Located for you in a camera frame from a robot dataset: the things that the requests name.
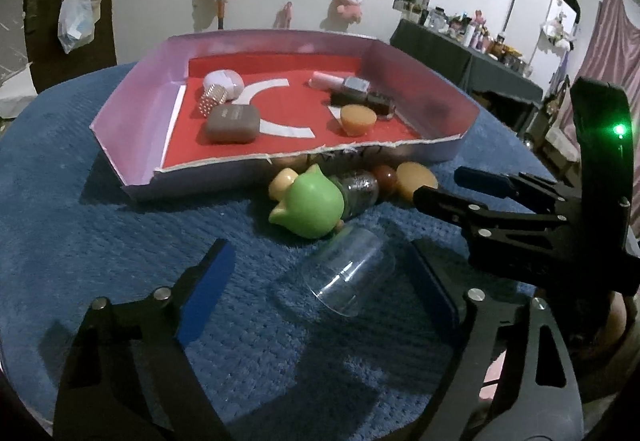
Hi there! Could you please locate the tan mushroom-shaped knob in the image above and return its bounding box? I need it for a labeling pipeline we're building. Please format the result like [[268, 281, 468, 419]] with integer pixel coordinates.
[[396, 161, 439, 202], [340, 104, 378, 137]]

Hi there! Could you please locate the rhinestone covered box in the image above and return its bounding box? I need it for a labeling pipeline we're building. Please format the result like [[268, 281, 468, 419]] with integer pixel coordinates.
[[196, 84, 228, 119]]

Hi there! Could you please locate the small glitter bottle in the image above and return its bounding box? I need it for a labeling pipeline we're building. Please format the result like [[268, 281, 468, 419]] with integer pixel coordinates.
[[335, 170, 380, 222]]

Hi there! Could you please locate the dark wooden door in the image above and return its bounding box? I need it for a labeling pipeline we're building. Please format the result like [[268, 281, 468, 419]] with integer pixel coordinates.
[[22, 0, 119, 94]]

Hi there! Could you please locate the white pink earbud case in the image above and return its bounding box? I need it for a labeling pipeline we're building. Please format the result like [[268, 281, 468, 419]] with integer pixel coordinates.
[[202, 70, 246, 102]]

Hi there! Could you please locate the brown glossy bead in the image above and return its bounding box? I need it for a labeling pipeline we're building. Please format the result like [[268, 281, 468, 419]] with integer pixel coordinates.
[[372, 164, 399, 194]]

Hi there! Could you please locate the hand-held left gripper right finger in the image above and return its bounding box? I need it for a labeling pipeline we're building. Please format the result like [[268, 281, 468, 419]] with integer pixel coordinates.
[[410, 238, 586, 441]]

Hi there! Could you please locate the white cabinet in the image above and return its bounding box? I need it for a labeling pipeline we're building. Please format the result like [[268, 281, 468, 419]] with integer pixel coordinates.
[[502, 0, 581, 92]]

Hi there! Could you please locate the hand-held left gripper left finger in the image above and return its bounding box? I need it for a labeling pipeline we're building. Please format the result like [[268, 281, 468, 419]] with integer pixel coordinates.
[[52, 237, 237, 441]]

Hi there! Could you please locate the clear plastic cup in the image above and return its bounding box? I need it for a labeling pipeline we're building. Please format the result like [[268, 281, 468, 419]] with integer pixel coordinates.
[[300, 226, 397, 318]]

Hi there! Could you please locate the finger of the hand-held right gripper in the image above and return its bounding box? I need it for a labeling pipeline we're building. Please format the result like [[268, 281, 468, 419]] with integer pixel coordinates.
[[412, 185, 593, 283], [454, 165, 583, 218]]

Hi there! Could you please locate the hanging plastic bag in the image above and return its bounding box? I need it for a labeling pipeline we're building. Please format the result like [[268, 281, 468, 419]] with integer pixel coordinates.
[[57, 0, 96, 54]]

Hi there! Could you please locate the row of bottles and jars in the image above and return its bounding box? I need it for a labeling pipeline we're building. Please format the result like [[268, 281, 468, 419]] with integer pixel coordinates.
[[400, 4, 533, 77]]

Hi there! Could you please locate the table with dark cloth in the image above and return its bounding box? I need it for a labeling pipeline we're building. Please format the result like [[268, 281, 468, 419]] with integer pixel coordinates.
[[390, 18, 544, 104]]

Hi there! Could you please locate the pink curtain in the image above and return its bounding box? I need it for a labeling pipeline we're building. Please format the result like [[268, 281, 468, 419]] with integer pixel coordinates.
[[565, 0, 640, 182]]

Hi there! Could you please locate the pink pig plush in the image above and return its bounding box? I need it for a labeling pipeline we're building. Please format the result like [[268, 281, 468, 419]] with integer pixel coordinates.
[[335, 0, 365, 22]]

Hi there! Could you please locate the green tulip-shaped toy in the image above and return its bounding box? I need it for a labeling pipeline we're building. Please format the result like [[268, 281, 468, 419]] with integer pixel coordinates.
[[267, 166, 348, 239]]

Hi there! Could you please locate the brown earbud case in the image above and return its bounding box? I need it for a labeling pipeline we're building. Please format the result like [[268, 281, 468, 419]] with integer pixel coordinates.
[[206, 104, 263, 143]]

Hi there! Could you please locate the star-patterned curtain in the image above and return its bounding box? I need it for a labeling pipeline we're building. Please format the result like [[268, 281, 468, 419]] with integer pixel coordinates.
[[0, 0, 36, 122]]

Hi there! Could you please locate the red and purple cardboard tray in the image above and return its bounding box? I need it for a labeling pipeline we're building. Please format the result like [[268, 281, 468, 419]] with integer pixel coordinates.
[[90, 28, 482, 202]]

